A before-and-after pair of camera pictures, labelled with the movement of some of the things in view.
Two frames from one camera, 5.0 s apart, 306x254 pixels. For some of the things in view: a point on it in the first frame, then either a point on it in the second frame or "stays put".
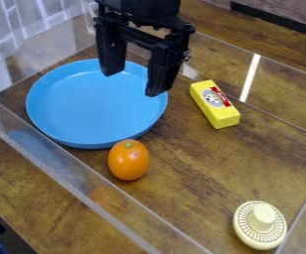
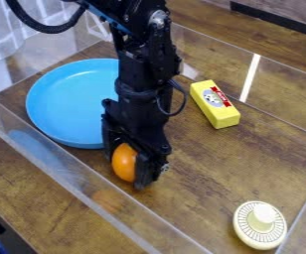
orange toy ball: x=128 y=159 stays put
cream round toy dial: x=259 y=224 stays put
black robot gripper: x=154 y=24 -> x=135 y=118
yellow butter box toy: x=215 y=104 stays put
